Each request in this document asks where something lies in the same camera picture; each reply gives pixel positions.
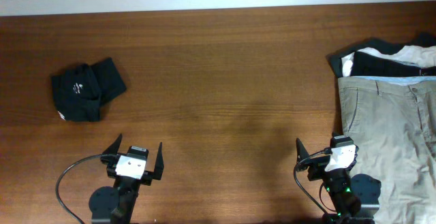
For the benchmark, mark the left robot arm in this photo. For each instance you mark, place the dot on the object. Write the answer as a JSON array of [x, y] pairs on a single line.
[[115, 204]]

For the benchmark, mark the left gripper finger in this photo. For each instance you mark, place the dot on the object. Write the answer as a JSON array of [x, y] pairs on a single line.
[[159, 164], [113, 149]]

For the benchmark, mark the black garment in pile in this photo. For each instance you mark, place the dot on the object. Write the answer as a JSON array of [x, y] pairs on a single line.
[[422, 39]]

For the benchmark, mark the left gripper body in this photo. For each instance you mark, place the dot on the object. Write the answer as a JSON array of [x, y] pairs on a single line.
[[150, 175]]

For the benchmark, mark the white garment in pile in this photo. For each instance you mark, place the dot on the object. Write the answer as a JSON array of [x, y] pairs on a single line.
[[407, 62]]

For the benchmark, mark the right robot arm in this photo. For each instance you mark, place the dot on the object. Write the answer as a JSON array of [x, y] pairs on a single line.
[[355, 198]]

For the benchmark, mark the black folded garment left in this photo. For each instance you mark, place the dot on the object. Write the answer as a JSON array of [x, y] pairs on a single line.
[[80, 92]]

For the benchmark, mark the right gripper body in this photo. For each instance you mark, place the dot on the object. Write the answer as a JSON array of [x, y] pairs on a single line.
[[314, 163]]

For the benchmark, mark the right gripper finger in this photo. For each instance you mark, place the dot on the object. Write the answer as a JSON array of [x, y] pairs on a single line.
[[335, 134], [301, 151]]

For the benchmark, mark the khaki shorts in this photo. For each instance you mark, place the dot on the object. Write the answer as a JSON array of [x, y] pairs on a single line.
[[393, 124]]

